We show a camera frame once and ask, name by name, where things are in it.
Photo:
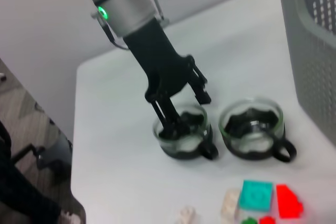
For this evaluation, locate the white two-stud brick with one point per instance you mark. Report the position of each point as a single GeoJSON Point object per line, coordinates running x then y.
{"type": "Point", "coordinates": [230, 203]}
{"type": "Point", "coordinates": [187, 214]}

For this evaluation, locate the small red studded brick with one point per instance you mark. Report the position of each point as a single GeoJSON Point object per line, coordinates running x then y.
{"type": "Point", "coordinates": [266, 221]}

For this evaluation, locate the grey office chair base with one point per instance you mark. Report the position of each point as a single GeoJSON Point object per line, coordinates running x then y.
{"type": "Point", "coordinates": [52, 153]}

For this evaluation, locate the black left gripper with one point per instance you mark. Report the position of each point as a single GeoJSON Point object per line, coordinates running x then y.
{"type": "Point", "coordinates": [162, 66]}

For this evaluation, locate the teal square brick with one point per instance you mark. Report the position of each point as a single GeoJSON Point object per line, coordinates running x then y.
{"type": "Point", "coordinates": [254, 195]}

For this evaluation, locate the red-orange sloped brick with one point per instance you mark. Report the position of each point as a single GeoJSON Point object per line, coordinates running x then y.
{"type": "Point", "coordinates": [287, 203]}

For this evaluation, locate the grey perforated storage bin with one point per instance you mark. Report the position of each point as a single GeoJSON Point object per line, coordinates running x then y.
{"type": "Point", "coordinates": [302, 64]}

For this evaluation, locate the person leg black trousers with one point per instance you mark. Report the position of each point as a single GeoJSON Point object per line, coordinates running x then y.
{"type": "Point", "coordinates": [21, 195]}

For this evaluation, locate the green two-stud brick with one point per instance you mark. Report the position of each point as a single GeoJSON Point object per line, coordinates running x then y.
{"type": "Point", "coordinates": [249, 221]}

